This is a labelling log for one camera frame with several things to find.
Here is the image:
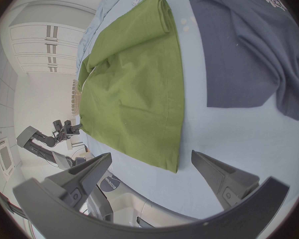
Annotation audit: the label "round woven basket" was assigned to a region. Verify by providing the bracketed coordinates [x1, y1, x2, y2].
[70, 79, 83, 117]

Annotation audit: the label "white ceiling air conditioner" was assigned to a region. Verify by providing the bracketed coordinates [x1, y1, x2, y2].
[0, 137, 17, 177]

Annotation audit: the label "green shorts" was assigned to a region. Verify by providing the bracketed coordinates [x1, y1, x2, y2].
[76, 0, 185, 174]

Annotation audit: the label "pale blue quilt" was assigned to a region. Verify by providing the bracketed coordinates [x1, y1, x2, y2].
[75, 0, 155, 70]

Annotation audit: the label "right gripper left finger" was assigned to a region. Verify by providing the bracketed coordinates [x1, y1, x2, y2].
[43, 153, 112, 210]

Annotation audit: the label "white wardrobe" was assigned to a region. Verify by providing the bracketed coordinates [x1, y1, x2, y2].
[9, 1, 97, 74]

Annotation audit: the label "dark blue printed T-shirt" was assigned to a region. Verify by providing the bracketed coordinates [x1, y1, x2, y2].
[167, 0, 299, 163]

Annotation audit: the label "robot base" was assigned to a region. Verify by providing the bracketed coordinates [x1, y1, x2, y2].
[86, 169, 199, 230]

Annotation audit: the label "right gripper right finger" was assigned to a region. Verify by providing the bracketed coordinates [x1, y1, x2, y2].
[191, 150, 260, 210]

